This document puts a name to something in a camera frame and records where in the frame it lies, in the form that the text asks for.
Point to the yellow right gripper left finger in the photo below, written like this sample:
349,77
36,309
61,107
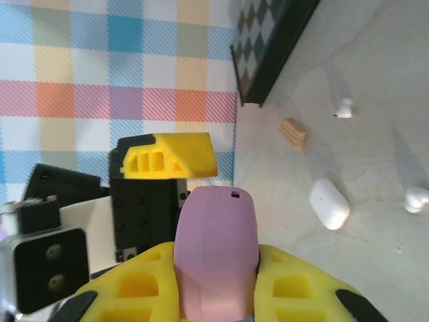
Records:
134,292

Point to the black and grey chessboard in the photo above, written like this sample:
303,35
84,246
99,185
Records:
268,43

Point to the small wooden block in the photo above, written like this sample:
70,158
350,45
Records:
294,134

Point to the purple earbud case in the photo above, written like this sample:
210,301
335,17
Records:
218,251

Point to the white earbud case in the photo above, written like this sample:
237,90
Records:
330,204

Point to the white earbud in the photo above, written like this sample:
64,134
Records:
344,108
416,199

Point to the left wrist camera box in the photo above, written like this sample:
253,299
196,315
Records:
50,268

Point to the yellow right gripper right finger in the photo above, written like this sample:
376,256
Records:
295,295

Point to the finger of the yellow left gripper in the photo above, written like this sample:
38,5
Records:
191,154

